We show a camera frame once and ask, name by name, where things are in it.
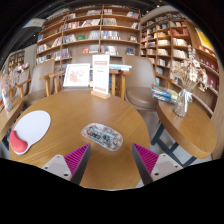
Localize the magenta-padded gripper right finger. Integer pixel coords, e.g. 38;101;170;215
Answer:
131;143;184;186

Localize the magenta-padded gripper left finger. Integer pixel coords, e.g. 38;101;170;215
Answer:
41;143;92;186

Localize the transparent computer mouse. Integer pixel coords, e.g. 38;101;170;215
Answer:
80;122;124;152

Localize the white mouse pad red rest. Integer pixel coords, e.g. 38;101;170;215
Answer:
8;110;52;156

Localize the round wooden side table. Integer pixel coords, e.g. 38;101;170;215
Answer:
150;99;218;168
0;96;25;143

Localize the glass vase with cream flowers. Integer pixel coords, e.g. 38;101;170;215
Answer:
171;44;209;118

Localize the stack of colourful books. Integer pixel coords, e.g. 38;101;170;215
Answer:
151;84;179;104

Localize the dark blue book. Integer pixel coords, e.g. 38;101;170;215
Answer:
88;68;94;88

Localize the white framed red picture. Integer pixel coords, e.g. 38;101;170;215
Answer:
62;63;92;89

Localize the beige armchair with wooden arms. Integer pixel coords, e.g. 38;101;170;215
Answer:
13;59;66;108
119;54;159;111
53;53;126;101

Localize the tall red white sign stand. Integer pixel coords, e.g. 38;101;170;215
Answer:
90;53;112;100

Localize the light blue book stack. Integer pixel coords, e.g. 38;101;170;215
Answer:
109;63;133;72

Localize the small distant wooden bookshelf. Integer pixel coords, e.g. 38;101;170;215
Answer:
7;49;27;73

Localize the wooden bookshelf with yellow poster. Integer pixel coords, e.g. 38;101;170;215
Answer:
139;12;224;141

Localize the wide wooden bookshelf unit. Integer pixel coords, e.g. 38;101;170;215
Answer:
34;4;143;73

